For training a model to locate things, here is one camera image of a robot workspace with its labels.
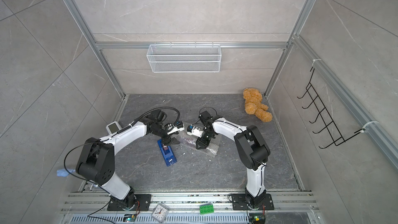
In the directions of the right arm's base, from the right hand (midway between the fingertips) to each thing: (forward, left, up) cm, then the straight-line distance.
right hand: (202, 143), depth 92 cm
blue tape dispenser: (-8, +19, +2) cm, 21 cm away
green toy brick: (-33, -2, +2) cm, 33 cm away
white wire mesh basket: (+48, +11, +28) cm, 57 cm away
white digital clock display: (+10, +57, +3) cm, 58 cm away
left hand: (+2, +13, +7) cm, 15 cm away
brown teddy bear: (+31, -36, +6) cm, 48 cm away
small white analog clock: (-35, +20, +1) cm, 40 cm away
